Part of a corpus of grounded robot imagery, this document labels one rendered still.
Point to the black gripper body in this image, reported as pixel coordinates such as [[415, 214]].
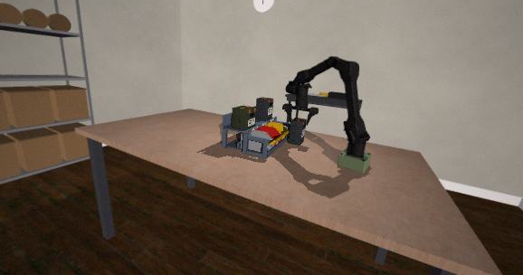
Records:
[[301, 103]]

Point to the red open bin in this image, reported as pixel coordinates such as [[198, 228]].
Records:
[[272, 132]]

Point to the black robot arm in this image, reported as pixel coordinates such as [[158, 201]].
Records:
[[349, 71]]

